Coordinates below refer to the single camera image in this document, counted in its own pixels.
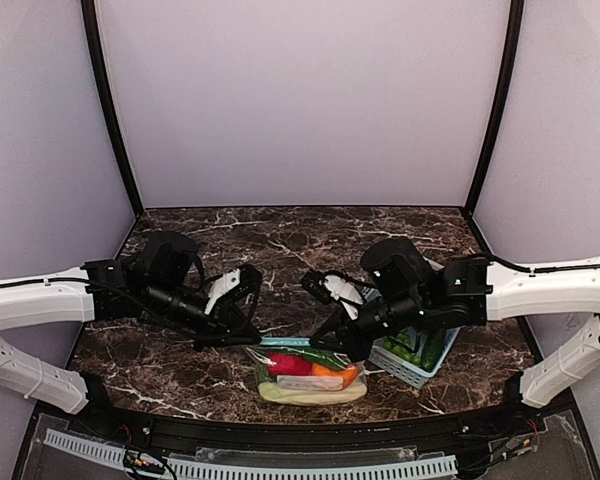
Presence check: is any clear zip top bag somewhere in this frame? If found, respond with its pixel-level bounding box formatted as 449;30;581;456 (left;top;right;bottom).
245;337;368;407

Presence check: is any light blue plastic basket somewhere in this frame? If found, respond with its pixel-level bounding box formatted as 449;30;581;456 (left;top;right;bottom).
368;326;460;389

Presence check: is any green grapes bunch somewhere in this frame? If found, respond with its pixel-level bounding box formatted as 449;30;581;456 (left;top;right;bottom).
383;334;420;366

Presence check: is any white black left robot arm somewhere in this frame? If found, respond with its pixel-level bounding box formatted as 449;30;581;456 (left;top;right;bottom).
0;231;262;415

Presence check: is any black front rail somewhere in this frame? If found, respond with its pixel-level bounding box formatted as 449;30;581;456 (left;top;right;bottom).
69;406;545;453

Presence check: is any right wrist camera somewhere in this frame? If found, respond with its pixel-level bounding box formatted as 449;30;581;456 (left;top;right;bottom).
300;270;365;320

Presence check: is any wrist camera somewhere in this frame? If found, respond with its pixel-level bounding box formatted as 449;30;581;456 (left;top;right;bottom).
300;270;365;320
204;264;262;316

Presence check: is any green cucumber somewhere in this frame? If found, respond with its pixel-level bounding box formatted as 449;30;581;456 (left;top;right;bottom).
420;330;446;372

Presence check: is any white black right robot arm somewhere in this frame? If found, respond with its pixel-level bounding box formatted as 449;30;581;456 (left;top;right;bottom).
301;238;600;409

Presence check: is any red tomato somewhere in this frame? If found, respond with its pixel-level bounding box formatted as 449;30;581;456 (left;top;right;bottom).
267;353;312;376

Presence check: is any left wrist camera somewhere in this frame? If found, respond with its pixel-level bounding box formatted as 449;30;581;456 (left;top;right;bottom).
204;264;262;316

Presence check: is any white slotted cable duct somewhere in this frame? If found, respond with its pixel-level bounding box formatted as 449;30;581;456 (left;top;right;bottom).
43;429;458;479

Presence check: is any green leafy vegetable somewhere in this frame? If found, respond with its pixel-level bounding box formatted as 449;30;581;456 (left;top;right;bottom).
289;349;350;371

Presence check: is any white radish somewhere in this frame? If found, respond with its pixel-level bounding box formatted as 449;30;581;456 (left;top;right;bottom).
258;381;367;406

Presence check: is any orange fruit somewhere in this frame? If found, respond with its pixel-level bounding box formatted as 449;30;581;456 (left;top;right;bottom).
311;363;359;389

